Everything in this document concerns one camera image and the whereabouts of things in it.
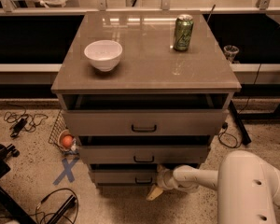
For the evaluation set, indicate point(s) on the clear glass cup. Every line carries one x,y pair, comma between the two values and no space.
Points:
230,51

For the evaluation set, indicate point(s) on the orange ball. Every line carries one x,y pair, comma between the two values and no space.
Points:
67,141

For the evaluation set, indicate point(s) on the black power adapter with cable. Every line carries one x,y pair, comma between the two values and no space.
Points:
21,120

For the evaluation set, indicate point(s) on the grey drawer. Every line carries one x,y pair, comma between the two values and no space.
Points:
144,149
123,174
145,115

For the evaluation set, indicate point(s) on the grey top drawer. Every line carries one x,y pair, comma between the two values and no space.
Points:
145,115

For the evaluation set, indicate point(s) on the grey middle drawer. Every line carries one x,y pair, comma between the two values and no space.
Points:
144,149

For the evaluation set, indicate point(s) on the black table leg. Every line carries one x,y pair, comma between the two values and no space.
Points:
245,136

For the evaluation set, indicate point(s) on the green soda can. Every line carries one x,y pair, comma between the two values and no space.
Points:
183,31

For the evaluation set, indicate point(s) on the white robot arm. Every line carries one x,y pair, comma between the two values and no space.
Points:
248,187

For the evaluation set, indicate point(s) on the white ceramic bowl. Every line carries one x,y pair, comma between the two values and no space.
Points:
104,55

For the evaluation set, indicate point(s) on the blue tape cross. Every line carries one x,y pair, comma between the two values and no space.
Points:
68,165

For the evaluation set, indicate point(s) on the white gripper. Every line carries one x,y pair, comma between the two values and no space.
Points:
164,180

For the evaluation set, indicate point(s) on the wire mesh basket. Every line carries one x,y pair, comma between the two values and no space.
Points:
58,132

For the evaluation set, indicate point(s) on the grey drawer cabinet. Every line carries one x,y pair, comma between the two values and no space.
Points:
149,64

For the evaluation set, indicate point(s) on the grey bottom drawer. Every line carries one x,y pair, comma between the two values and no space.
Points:
123,174

